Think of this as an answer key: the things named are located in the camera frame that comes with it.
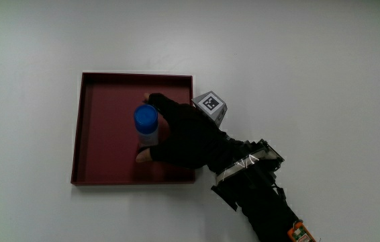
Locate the person's right hand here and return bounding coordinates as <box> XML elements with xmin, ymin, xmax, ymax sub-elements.
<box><xmin>135</xmin><ymin>90</ymin><xmax>245</xmax><ymax>175</ymax></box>

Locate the blue-capped glue bottle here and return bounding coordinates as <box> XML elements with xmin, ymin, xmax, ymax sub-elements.
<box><xmin>133</xmin><ymin>104</ymin><xmax>160</xmax><ymax>149</ymax></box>

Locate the orange device on forearm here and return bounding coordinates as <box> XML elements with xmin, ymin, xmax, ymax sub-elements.
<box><xmin>287</xmin><ymin>220</ymin><xmax>318</xmax><ymax>242</ymax></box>

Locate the dark red square plate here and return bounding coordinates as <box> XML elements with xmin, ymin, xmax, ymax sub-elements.
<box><xmin>70</xmin><ymin>71</ymin><xmax>197</xmax><ymax>186</ymax></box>

